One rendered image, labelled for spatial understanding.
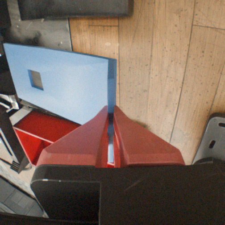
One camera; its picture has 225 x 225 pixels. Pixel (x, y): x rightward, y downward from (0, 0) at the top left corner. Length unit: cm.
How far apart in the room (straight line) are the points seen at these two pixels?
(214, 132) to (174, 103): 6
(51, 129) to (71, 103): 17
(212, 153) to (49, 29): 29
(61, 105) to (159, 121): 14
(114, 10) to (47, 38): 12
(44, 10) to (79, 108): 14
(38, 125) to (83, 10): 22
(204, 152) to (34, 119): 30
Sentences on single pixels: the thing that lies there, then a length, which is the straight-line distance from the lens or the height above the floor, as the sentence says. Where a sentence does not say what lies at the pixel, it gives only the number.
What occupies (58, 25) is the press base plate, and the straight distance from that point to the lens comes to 27.
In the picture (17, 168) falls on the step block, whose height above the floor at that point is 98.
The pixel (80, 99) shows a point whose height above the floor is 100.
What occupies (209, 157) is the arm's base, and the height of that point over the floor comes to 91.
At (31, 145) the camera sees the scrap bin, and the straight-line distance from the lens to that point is 42.
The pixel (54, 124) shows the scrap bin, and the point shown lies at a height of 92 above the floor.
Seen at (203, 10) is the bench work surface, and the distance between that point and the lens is 20.
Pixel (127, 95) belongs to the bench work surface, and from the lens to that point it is 25.
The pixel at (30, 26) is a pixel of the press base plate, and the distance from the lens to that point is 31.
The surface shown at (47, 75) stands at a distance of 17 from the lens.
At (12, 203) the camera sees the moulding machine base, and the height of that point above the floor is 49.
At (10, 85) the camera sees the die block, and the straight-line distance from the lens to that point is 34.
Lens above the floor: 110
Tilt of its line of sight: 47 degrees down
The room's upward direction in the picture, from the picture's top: 143 degrees counter-clockwise
